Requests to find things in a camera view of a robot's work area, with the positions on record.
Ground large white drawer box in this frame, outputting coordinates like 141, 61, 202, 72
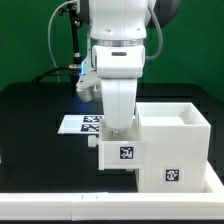
136, 103, 211, 193

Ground black camera on stand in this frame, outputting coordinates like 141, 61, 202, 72
60, 0, 82, 65

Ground white marker tag sheet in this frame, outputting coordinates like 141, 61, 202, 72
58, 115, 103, 134

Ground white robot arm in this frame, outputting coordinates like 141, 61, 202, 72
76, 0, 181, 132

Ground black cables on table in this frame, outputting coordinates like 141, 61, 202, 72
31, 66, 83, 84

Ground grey camera cable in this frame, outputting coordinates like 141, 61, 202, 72
47, 0, 78, 70

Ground grey robot arm cable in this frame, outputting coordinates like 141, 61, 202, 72
145, 6, 164, 62

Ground white L-shaped boundary frame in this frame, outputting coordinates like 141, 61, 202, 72
0, 166, 224, 221

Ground white drawer tray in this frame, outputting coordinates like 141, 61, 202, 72
88, 119, 145, 170

